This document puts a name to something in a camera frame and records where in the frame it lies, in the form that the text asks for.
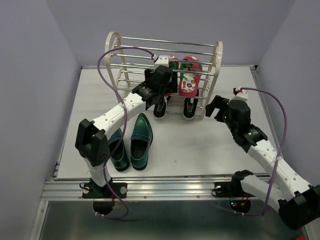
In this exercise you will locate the left green loafer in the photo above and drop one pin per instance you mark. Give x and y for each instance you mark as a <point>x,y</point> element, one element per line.
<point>119,158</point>

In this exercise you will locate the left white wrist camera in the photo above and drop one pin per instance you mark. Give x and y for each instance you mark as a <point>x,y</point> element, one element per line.
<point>162,60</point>

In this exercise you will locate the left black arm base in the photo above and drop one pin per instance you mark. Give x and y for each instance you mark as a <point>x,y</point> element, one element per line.
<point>104,199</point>

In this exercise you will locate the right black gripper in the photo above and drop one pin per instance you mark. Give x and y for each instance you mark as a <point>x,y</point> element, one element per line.
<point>218,102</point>

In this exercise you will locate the pink kids sandal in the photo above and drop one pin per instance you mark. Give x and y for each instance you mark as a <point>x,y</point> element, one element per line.
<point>173,62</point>
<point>189,81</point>

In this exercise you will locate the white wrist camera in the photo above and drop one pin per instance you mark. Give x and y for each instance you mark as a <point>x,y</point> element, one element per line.
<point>240,94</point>
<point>162,60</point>

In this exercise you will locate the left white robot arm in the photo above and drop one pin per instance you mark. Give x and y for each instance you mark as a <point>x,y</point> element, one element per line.
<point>92,136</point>

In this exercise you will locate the aluminium mounting rail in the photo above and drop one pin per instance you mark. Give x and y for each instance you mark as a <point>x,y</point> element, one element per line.
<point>142,189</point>

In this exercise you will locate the cream and chrome shoe shelf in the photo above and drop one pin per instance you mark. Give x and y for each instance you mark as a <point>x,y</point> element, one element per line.
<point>126,65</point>

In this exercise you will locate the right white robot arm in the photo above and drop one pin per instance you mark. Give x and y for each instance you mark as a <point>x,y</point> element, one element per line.
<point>295,199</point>

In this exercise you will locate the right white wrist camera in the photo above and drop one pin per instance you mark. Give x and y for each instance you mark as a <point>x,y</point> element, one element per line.
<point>240,94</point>

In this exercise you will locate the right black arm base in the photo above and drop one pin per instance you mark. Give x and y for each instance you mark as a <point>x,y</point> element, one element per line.
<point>239,201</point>

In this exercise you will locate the green loafer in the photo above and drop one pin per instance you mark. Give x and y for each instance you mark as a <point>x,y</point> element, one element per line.
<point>119,158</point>
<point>140,142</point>

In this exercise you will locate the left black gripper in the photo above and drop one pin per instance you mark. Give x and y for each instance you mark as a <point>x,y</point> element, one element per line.
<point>172,87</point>

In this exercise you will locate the right green loafer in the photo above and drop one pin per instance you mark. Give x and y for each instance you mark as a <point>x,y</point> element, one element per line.
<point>140,142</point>

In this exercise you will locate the black sneaker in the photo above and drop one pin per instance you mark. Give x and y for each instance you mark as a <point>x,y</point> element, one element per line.
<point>159,109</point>
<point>189,108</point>

